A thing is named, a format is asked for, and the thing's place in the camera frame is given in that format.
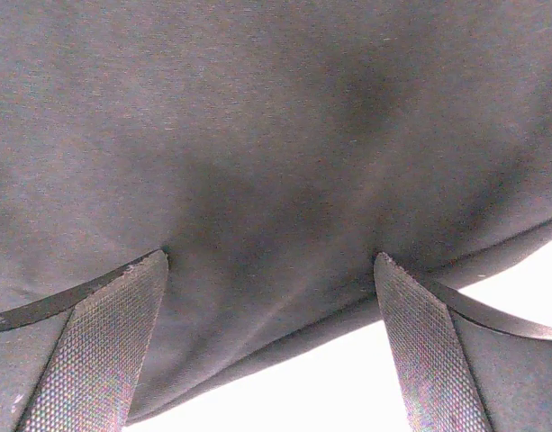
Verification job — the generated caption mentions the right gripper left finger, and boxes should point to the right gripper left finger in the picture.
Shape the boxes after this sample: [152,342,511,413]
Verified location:
[0,250,168,431]

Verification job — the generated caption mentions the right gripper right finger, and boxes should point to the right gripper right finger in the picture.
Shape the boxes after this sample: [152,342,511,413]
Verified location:
[374,253,552,431]

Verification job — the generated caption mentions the black skirt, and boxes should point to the black skirt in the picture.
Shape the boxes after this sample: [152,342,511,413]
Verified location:
[0,1,552,423]

